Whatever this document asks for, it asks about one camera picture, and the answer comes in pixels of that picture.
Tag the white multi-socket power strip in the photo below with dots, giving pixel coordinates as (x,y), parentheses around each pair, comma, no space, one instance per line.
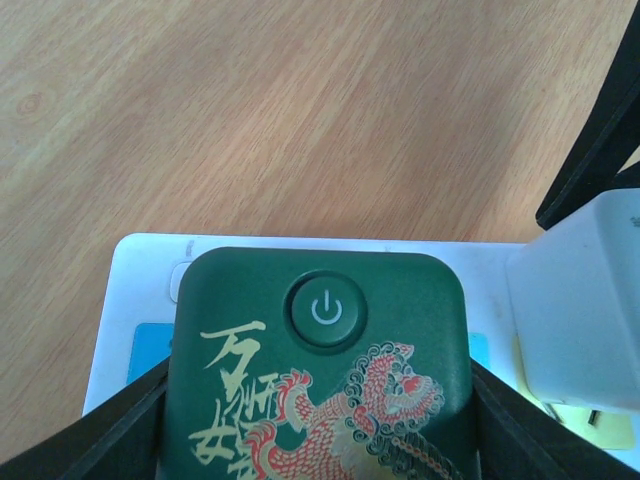
(139,312)

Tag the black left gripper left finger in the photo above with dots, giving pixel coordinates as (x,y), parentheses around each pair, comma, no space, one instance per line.
(120,439)

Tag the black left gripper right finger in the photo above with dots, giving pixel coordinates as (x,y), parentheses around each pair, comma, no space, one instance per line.
(518,441)

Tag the white USB charger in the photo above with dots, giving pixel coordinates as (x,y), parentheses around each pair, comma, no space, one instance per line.
(575,298)

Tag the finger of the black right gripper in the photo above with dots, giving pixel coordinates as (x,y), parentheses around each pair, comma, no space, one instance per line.
(608,139)

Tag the dark green cube adapter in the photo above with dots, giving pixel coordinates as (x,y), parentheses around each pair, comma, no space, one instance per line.
(299,364)

